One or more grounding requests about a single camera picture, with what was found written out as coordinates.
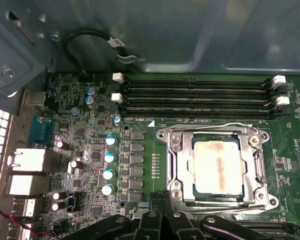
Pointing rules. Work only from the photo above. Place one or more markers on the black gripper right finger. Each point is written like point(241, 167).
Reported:
point(180, 227)

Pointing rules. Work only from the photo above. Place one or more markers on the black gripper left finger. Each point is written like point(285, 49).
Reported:
point(150, 225)

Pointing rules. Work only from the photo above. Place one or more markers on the silver topped CPU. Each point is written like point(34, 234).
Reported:
point(217, 167)

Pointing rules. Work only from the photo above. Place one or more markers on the metal socket cover frame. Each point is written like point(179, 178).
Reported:
point(250, 180)

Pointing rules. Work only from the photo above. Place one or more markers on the CPU socket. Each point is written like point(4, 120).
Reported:
point(175, 193)

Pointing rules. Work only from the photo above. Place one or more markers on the black RAM slot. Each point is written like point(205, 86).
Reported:
point(190, 91)
point(265, 222)
point(285, 231)
point(190, 111)
point(190, 83)
point(190, 100)

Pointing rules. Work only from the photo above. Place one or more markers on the grey square power choke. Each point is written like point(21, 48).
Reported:
point(137, 135)
point(136, 159)
point(136, 171)
point(137, 147)
point(135, 196)
point(136, 184)

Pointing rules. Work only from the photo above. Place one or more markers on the blue top round capacitor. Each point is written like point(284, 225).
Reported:
point(110, 157)
point(110, 140)
point(108, 174)
point(90, 90)
point(117, 120)
point(89, 100)
point(107, 190)

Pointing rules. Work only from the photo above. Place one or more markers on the dark round capacitor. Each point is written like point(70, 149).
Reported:
point(76, 164)
point(62, 145)
point(59, 195)
point(58, 206)

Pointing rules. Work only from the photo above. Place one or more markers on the silver metal port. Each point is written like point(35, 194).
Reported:
point(27, 160)
point(33, 100)
point(23, 207)
point(25, 185)

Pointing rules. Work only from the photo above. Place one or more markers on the green motherboard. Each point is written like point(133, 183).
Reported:
point(285, 130)

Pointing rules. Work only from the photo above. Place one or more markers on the blue serial port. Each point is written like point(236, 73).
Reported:
point(41, 131)

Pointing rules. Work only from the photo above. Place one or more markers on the black open PC case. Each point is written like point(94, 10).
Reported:
point(165, 37)

